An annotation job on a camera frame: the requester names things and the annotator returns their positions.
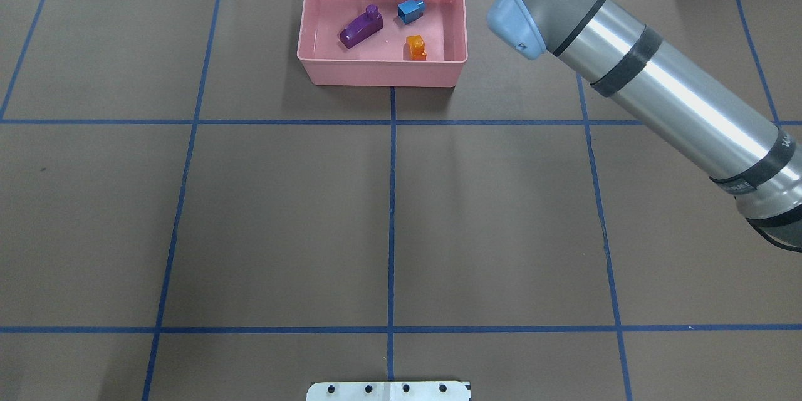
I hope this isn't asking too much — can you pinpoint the small blue block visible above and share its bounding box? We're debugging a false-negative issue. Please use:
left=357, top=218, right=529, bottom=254
left=397, top=0, right=427, bottom=25

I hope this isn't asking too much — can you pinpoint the orange block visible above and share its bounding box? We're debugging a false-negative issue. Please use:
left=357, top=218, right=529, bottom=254
left=404, top=34, right=427, bottom=61

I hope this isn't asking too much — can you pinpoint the purple block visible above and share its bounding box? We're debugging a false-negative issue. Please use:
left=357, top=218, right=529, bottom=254
left=339, top=4, right=383, bottom=49

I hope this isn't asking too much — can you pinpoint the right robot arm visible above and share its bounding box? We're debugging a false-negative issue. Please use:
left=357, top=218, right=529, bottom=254
left=486, top=0, right=801, bottom=252

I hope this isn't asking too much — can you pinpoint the pink plastic box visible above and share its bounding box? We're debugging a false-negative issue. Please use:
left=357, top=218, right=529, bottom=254
left=297, top=0, right=469, bottom=88

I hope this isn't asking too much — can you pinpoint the white camera mast stand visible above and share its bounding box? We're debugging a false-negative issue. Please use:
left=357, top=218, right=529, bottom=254
left=306, top=380, right=472, bottom=400

